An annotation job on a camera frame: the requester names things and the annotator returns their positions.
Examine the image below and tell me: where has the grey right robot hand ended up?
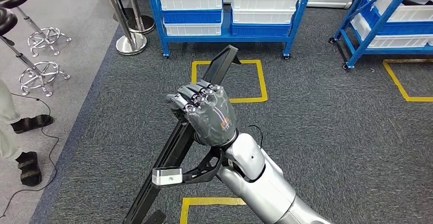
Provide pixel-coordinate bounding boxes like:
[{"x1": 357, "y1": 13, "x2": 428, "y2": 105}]
[{"x1": 165, "y1": 80, "x2": 238, "y2": 148}]

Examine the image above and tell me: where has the black plastic frame part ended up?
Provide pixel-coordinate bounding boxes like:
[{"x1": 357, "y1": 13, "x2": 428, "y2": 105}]
[{"x1": 122, "y1": 45, "x2": 242, "y2": 224}]

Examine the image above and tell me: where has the blue metal shelf rack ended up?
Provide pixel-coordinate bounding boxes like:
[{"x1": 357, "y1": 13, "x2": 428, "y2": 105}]
[{"x1": 143, "y1": 0, "x2": 317, "y2": 60}]

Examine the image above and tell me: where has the blue wheeled shelf rack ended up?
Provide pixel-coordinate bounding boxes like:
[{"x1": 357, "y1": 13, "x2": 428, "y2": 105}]
[{"x1": 329, "y1": 0, "x2": 433, "y2": 70}]

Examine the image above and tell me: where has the thin black pole stand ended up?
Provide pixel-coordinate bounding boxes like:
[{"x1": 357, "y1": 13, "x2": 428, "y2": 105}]
[{"x1": 112, "y1": 7, "x2": 137, "y2": 22}]

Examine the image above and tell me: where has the black sandal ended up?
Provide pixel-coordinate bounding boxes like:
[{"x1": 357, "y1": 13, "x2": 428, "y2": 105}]
[
  {"x1": 10, "y1": 114, "x2": 54, "y2": 135},
  {"x1": 15, "y1": 151, "x2": 43, "y2": 187}
]

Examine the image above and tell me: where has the person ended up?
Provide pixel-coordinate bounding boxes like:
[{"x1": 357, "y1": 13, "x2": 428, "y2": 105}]
[{"x1": 0, "y1": 79, "x2": 54, "y2": 187}]

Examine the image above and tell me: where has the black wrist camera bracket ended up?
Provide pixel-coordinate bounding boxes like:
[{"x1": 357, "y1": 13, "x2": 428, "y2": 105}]
[{"x1": 182, "y1": 147, "x2": 226, "y2": 185}]

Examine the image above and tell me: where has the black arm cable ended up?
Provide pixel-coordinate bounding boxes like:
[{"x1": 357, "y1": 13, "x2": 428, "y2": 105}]
[{"x1": 248, "y1": 125, "x2": 264, "y2": 149}]

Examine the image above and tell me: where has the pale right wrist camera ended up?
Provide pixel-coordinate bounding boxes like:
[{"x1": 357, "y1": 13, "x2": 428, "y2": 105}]
[{"x1": 151, "y1": 167, "x2": 183, "y2": 187}]

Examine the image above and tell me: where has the chrome stanchion post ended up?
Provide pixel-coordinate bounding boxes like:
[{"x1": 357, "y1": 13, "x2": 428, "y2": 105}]
[
  {"x1": 123, "y1": 0, "x2": 156, "y2": 35},
  {"x1": 100, "y1": 0, "x2": 148, "y2": 56}
]

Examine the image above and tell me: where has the black floor cable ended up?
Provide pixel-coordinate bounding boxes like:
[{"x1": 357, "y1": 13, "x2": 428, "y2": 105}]
[{"x1": 0, "y1": 92, "x2": 60, "y2": 217}]

